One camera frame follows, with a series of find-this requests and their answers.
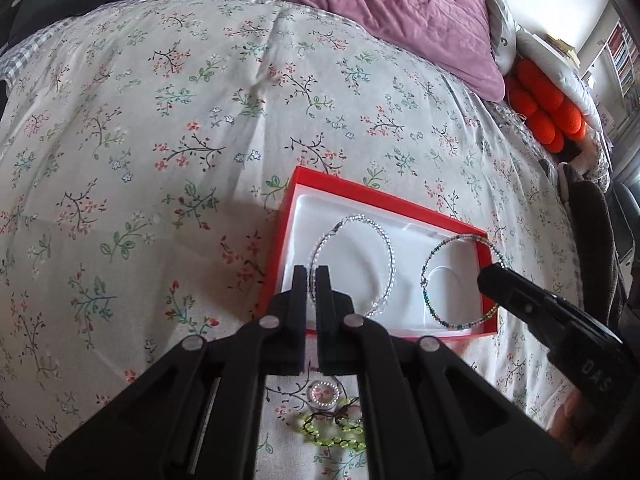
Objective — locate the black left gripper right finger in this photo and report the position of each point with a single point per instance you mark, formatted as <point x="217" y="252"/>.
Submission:
<point x="426" y="413"/>

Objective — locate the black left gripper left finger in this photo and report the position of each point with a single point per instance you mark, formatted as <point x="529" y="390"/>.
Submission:
<point x="195" y="413"/>

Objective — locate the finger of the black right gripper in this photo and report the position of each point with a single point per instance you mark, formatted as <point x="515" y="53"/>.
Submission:
<point x="518" y="295"/>

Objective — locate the red jewelry box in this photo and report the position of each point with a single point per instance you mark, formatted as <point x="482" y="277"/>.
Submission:
<point x="409" y="268"/>

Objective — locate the right hand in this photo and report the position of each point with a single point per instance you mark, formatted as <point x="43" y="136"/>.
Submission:
<point x="572" y="421"/>

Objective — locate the dark brown garment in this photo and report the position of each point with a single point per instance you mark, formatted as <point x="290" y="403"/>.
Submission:
<point x="603" y="294"/>

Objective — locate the orange knotted cushion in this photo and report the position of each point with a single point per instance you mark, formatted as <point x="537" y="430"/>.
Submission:
<point x="549" y="114"/>

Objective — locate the white patterned pillow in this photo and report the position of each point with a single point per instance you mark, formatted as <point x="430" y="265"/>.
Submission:
<point x="508" y="39"/>

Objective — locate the bookshelf with books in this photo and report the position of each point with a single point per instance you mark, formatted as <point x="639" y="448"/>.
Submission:
<point x="624" y="55"/>

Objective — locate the floral bed cover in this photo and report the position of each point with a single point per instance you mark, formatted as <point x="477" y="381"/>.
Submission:
<point x="146" y="148"/>

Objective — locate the grey checked sheet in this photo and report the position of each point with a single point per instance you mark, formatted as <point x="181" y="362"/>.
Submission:
<point x="15" y="59"/>

